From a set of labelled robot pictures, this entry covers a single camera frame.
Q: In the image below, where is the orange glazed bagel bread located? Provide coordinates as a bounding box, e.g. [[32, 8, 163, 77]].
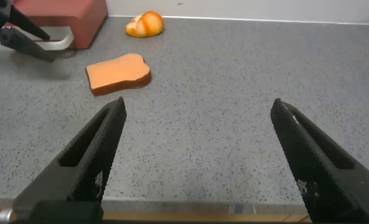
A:
[[124, 10, 166, 39]]

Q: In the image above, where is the red drawer cabinet case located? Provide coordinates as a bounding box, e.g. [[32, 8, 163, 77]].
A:
[[3, 0, 109, 50]]

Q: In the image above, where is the toast bread slice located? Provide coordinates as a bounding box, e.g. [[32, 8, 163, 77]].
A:
[[85, 53, 152, 97]]

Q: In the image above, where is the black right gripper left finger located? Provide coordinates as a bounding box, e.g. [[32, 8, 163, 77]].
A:
[[11, 96, 128, 224]]

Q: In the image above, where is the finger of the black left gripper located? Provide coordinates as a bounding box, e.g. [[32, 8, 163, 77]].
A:
[[0, 27, 56, 63], [9, 5, 52, 41]]

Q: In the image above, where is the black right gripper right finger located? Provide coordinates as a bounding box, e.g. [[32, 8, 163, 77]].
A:
[[270, 98, 369, 224]]

